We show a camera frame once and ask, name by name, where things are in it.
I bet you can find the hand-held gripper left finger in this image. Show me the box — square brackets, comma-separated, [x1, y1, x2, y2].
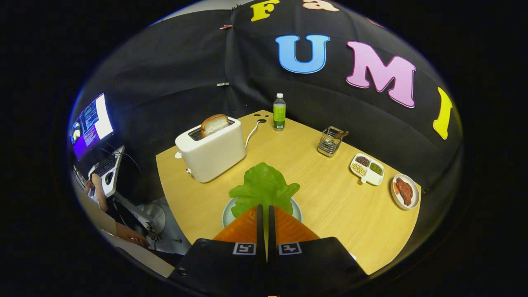
[167, 204, 268, 297]

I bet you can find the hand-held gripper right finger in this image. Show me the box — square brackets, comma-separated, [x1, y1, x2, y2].
[267, 205, 368, 297]

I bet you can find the green lettuce leaf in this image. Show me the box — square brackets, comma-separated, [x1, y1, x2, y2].
[229, 162, 300, 218]

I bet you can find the bread slice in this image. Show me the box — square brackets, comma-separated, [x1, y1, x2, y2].
[200, 114, 230, 138]

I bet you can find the round grey plate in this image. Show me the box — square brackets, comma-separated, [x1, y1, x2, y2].
[222, 197, 303, 228]

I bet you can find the white toaster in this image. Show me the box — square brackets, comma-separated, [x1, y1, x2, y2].
[175, 116, 247, 183]

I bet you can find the green label plastic bottle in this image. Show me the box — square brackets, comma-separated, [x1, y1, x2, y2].
[273, 93, 286, 132]

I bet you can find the white divided bean dish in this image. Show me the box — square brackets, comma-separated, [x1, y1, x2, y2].
[350, 153, 385, 186]

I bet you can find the brown meat slice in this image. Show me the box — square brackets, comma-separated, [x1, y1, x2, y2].
[394, 177, 414, 206]

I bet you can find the round white meat plate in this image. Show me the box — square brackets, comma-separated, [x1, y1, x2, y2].
[391, 174, 421, 210]

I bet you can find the white computer cart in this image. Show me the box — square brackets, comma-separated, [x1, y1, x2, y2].
[87, 144, 166, 248]

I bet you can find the black keyboard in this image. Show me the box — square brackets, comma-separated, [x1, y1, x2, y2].
[94, 153, 118, 177]

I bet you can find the black backdrop cloth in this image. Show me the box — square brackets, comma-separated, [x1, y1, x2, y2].
[78, 0, 464, 198]

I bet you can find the computer monitor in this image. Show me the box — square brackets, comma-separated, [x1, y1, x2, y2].
[69, 92, 114, 161]

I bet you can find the white toaster cable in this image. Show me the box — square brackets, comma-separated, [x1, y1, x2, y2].
[245, 120, 261, 149]

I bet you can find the metal wire utensil holder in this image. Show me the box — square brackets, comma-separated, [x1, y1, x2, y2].
[317, 126, 344, 157]

